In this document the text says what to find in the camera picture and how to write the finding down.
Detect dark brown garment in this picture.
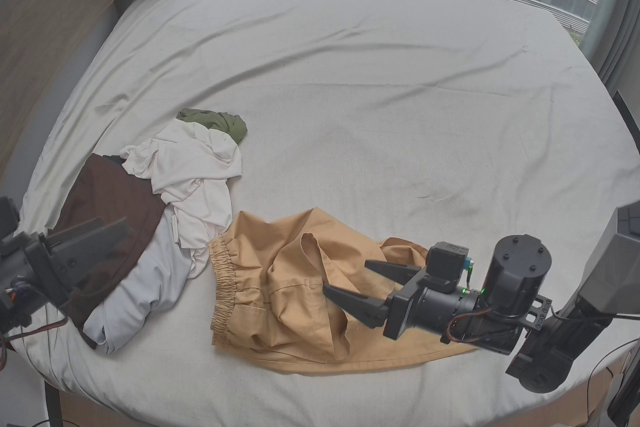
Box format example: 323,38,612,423
47,154,168,351

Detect grey-green curtain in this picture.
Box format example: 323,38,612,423
580,0,640,88

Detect bed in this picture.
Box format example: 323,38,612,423
0,0,640,427

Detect tan shorts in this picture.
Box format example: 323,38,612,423
207,207,478,375

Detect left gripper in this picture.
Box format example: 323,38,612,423
0,216,129,317

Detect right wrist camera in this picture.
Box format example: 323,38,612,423
425,242,474,294

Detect cream white garment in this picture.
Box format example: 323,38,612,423
121,119,244,280

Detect pale grey garment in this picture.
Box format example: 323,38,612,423
82,215,201,355

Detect olive green garment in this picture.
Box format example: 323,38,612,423
176,108,248,146

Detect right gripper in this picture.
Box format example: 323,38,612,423
322,259,489,346

